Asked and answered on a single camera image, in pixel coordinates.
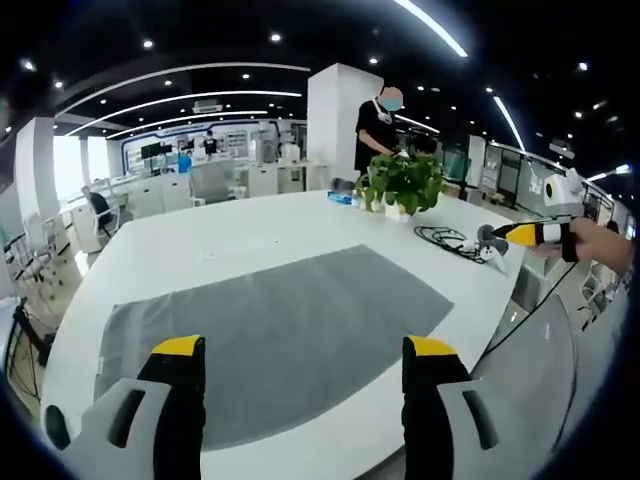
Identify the person's right hand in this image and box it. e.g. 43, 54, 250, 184
531, 218, 636, 276

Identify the green potted plant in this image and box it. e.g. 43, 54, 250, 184
355, 151, 451, 220

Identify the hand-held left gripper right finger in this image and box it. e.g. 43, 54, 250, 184
401, 334, 552, 480

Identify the white table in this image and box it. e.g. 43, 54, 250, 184
38, 188, 527, 480

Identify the grey towel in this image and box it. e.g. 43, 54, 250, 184
94, 243, 456, 452

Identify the black coiled cable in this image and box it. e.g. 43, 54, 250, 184
413, 225, 482, 260

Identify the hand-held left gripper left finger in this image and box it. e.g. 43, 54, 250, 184
64, 334, 208, 480

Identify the black tripod stand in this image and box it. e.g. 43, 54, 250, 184
7, 297, 57, 404

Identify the black office chair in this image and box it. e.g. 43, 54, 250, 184
81, 185, 122, 237

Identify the person's grey clothing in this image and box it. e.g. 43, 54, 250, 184
472, 279, 639, 480

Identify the white mesh office chair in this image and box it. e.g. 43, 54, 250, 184
22, 213, 69, 284

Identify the white grey handheld controller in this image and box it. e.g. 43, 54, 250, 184
462, 224, 512, 274

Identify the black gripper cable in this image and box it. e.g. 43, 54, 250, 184
473, 258, 577, 372

